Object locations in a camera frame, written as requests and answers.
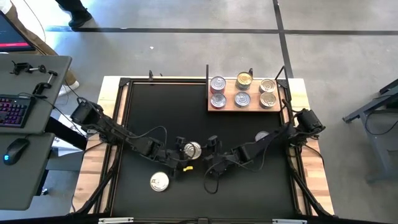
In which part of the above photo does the blue label can gold lid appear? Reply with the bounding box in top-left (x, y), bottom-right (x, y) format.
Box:
top-left (183, 141), bottom-right (203, 161)
top-left (259, 91), bottom-right (277, 110)
top-left (235, 71), bottom-right (254, 91)

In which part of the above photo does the red white blue label can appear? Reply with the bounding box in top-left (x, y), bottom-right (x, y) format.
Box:
top-left (149, 171), bottom-right (170, 193)
top-left (259, 78), bottom-right (277, 94)

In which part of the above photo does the red label can silver lid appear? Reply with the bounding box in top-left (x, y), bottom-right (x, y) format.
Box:
top-left (210, 76), bottom-right (227, 95)
top-left (210, 92), bottom-right (228, 110)

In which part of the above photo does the wooden shelf board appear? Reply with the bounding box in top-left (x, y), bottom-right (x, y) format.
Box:
top-left (207, 78), bottom-right (282, 112)

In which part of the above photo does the black table mat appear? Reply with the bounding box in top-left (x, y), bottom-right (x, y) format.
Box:
top-left (111, 81), bottom-right (297, 218)

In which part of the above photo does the black desk leg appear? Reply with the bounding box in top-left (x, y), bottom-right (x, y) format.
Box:
top-left (45, 116), bottom-right (89, 151)

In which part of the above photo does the white sheet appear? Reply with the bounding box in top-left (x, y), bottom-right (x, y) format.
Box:
top-left (49, 109), bottom-right (90, 157)

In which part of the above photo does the dark metal stand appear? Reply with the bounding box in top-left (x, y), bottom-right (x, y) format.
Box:
top-left (342, 78), bottom-right (398, 183)

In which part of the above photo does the black desk clamp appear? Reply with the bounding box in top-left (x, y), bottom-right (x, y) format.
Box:
top-left (11, 60), bottom-right (47, 76)
top-left (32, 70), bottom-right (59, 96)

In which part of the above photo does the grey desk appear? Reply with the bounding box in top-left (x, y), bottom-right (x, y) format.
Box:
top-left (0, 53), bottom-right (73, 212)

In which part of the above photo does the black computer mouse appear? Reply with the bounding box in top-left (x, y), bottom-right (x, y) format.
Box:
top-left (2, 138), bottom-right (31, 166)

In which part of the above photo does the backlit black keyboard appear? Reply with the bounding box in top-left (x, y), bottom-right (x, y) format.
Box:
top-left (0, 94), bottom-right (36, 129)

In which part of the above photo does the person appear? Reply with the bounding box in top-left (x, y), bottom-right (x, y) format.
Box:
top-left (55, 0), bottom-right (93, 29)
top-left (0, 0), bottom-right (80, 98)

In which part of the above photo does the black computer monitor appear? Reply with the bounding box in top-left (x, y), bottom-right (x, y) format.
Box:
top-left (0, 10), bottom-right (37, 53)

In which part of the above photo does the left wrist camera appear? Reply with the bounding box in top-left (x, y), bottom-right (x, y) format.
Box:
top-left (175, 136), bottom-right (187, 151)

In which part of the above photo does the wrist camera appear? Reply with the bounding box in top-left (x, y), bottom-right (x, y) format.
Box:
top-left (207, 134), bottom-right (219, 149)
top-left (175, 136), bottom-right (187, 151)

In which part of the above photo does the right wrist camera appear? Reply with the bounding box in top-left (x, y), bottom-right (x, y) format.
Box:
top-left (207, 134), bottom-right (219, 149)

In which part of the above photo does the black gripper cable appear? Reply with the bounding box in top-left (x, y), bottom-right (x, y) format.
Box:
top-left (203, 161), bottom-right (220, 195)

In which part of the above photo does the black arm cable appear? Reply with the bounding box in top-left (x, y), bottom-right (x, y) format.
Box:
top-left (129, 125), bottom-right (169, 150)

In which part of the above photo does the black metal rig frame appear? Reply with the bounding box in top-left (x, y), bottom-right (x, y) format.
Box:
top-left (70, 68), bottom-right (336, 224)

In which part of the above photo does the white metal bracket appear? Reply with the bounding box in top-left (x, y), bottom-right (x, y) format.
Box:
top-left (98, 217), bottom-right (134, 224)
top-left (272, 218), bottom-right (308, 224)

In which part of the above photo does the black metal shelf frame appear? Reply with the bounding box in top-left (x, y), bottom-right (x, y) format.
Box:
top-left (205, 64), bottom-right (286, 113)

